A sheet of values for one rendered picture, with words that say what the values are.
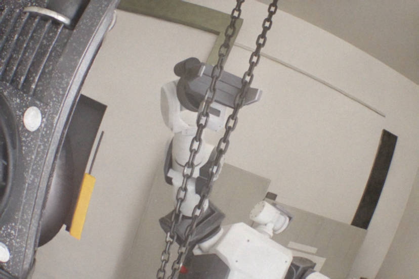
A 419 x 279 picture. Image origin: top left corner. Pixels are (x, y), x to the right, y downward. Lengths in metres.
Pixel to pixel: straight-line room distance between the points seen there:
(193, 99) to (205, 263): 0.68
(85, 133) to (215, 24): 2.85
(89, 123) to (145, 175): 2.72
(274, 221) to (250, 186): 1.91
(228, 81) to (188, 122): 0.26
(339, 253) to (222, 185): 0.92
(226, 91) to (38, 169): 0.53
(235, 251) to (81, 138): 0.62
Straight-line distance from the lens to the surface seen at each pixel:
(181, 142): 1.52
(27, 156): 0.85
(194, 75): 1.19
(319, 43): 4.34
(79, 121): 1.42
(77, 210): 1.33
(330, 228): 3.93
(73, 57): 0.87
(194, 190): 1.65
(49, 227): 1.31
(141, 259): 3.89
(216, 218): 1.84
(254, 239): 1.85
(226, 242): 1.84
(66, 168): 1.31
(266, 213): 1.96
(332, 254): 3.94
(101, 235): 4.15
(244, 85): 1.10
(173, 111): 1.41
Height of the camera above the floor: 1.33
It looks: 8 degrees up
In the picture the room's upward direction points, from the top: 22 degrees clockwise
